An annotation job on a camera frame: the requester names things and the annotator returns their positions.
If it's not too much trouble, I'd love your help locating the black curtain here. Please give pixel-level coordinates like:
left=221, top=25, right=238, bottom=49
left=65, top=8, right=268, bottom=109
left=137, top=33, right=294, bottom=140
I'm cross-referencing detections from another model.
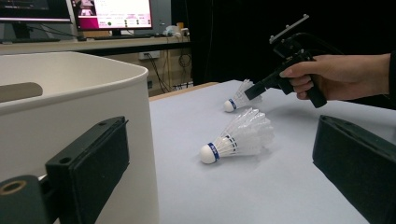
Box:
left=170, top=0, right=396, bottom=110

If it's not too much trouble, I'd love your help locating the hanging black cable bundle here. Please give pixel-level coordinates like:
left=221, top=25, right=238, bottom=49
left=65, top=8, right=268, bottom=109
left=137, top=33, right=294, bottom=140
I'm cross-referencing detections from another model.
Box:
left=145, top=46, right=194, bottom=93

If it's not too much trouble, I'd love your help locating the white plastic bin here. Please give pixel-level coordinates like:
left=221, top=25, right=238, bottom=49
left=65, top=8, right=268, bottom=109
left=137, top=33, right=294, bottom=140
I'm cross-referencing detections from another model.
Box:
left=0, top=50, right=161, bottom=224

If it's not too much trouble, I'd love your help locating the light wooden desk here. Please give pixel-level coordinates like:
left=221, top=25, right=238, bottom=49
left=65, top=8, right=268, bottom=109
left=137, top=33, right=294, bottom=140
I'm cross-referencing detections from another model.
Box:
left=0, top=35, right=194, bottom=97

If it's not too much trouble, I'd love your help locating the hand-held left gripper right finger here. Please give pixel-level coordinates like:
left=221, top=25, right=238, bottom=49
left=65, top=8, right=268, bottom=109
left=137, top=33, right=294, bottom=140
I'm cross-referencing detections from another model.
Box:
left=312, top=115, right=396, bottom=224

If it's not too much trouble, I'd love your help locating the bright computer monitor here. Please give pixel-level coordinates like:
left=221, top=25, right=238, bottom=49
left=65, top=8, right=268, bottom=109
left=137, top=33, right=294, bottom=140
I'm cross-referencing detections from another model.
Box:
left=70, top=0, right=154, bottom=36

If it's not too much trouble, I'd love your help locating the white wall outlet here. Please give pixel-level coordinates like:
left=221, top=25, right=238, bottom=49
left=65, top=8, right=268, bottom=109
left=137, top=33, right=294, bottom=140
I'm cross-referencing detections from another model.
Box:
left=138, top=50, right=161, bottom=61

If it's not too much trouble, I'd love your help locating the dark computer monitor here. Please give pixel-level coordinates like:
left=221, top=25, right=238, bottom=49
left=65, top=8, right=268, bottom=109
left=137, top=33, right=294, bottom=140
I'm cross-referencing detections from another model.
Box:
left=0, top=0, right=73, bottom=40

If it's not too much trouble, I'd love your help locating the white feather shuttlecock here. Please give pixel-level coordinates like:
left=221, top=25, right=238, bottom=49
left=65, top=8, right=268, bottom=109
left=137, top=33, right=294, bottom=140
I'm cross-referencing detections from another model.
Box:
left=223, top=78, right=263, bottom=113
left=199, top=107, right=276, bottom=165

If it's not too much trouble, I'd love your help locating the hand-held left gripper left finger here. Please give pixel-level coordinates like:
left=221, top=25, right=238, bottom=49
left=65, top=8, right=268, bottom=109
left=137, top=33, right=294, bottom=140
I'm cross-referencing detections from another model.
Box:
left=45, top=116, right=131, bottom=224

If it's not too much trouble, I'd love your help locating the black keyboard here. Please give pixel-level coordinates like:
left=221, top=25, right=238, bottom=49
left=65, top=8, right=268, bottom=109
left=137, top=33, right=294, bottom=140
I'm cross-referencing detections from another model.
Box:
left=92, top=33, right=157, bottom=41

